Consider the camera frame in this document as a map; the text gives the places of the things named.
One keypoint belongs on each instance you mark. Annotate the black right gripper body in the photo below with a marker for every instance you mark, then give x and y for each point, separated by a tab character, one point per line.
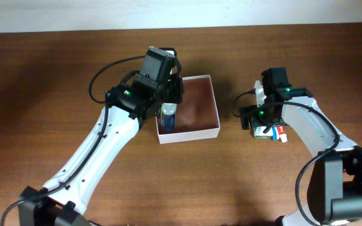
259	116

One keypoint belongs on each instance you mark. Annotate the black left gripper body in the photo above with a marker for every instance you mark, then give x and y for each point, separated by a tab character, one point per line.
170	91

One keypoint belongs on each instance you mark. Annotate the green white soap packet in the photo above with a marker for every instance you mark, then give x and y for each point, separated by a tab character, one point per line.
260	133

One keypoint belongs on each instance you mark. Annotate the clear spray bottle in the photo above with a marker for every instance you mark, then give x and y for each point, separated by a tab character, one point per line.
167	116

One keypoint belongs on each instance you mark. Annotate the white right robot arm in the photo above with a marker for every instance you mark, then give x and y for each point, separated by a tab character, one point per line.
328	189

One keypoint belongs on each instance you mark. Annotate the red white toothpaste tube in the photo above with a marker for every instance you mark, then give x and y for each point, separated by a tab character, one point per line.
281	134

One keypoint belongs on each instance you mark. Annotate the white open cardboard box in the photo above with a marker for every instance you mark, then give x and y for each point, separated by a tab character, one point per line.
197	116

